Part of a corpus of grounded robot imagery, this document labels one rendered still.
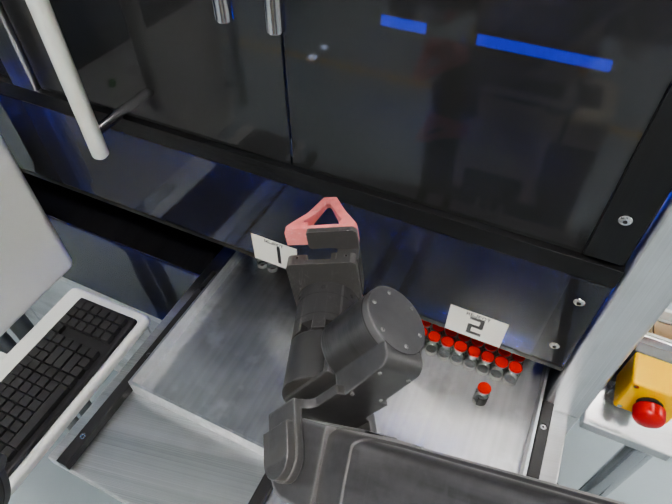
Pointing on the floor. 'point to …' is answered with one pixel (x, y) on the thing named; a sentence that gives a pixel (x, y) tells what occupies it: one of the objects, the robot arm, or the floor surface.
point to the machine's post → (618, 322)
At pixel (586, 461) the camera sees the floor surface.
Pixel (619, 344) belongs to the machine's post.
